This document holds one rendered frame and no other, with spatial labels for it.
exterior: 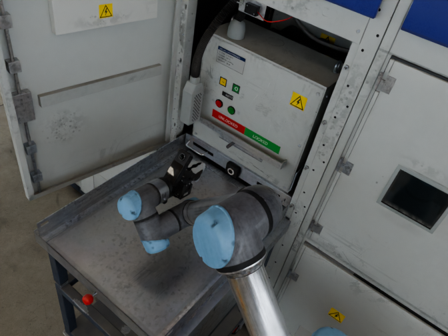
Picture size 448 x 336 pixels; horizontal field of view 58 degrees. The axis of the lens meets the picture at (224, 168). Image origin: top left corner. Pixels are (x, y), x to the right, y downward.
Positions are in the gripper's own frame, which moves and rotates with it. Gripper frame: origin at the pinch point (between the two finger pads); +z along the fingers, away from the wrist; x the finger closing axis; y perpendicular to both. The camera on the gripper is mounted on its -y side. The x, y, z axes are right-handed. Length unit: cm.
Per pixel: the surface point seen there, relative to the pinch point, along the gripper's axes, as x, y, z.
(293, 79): 14.0, -33.2, 20.0
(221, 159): -7.4, 12.8, 27.1
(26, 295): -68, 111, -23
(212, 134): -14.4, 4.0, 26.8
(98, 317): -8, 61, -33
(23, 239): -99, 107, -4
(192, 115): -18.4, -6.0, 15.3
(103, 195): -28.2, 24.4, -16.5
